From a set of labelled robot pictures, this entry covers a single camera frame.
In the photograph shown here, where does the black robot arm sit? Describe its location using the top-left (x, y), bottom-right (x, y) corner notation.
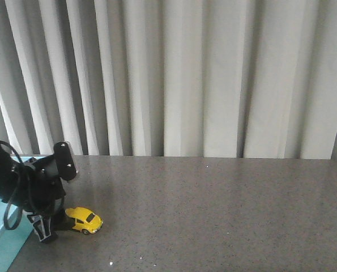
top-left (0, 140), bottom-right (78, 243)

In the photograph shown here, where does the yellow toy beetle car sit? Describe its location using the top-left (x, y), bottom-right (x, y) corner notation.
top-left (65, 207), bottom-right (104, 235)

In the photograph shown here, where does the light blue storage box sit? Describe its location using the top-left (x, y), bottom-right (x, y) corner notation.
top-left (0, 154), bottom-right (49, 272)

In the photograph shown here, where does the grey pleated curtain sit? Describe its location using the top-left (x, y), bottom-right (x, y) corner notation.
top-left (0, 1), bottom-right (337, 159)

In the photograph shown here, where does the black looped cable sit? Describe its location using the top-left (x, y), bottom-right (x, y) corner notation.
top-left (0, 141), bottom-right (35, 231)

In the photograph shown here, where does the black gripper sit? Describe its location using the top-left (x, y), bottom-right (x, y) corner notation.
top-left (23, 157), bottom-right (75, 244)

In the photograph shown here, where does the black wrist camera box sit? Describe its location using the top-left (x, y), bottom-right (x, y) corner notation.
top-left (53, 141), bottom-right (78, 182)

